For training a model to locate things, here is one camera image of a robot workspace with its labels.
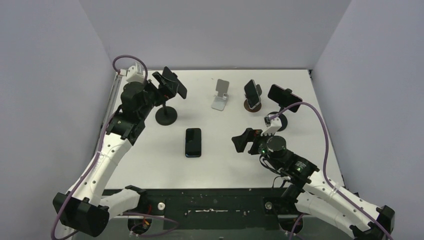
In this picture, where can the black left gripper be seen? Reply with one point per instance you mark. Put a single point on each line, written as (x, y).
(162, 93)

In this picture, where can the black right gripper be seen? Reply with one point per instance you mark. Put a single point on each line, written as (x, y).
(250, 140)

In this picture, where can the black pole phone stand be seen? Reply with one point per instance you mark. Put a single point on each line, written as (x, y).
(283, 119)
(166, 115)

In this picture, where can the black smartphone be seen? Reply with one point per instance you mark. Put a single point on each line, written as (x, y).
(193, 143)

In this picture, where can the white folding phone stand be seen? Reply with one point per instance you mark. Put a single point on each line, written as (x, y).
(221, 97)

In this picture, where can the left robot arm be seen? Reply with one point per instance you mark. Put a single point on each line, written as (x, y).
(82, 207)

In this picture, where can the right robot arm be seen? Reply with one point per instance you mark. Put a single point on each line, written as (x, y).
(314, 194)

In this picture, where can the brown round base phone stand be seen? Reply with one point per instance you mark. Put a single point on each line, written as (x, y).
(253, 111)

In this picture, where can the clear-case phone on round stand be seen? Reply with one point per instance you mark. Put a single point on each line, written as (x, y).
(252, 92)

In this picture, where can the red-edged black phone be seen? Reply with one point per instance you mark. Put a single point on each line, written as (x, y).
(283, 97)

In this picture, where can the aluminium frame rail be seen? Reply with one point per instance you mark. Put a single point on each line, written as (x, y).
(65, 230)

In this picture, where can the black mounting base plate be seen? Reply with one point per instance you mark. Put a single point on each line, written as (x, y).
(223, 208)

